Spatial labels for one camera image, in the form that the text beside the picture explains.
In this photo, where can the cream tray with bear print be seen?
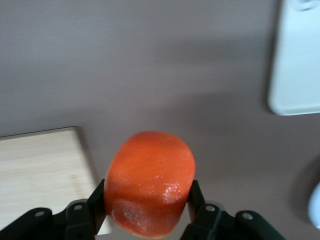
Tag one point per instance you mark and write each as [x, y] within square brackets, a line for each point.
[295, 62]

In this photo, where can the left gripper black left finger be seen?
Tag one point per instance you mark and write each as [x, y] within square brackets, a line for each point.
[82, 220]

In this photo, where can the brown table mat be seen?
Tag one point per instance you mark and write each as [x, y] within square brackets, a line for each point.
[150, 75]

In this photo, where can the orange fruit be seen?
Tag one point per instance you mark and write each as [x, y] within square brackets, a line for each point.
[150, 180]

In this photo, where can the white round plate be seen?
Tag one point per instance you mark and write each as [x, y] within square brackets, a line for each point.
[315, 205]

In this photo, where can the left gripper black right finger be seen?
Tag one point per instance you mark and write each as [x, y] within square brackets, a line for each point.
[210, 222]

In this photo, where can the bamboo cutting board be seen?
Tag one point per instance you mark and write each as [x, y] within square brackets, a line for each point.
[37, 170]

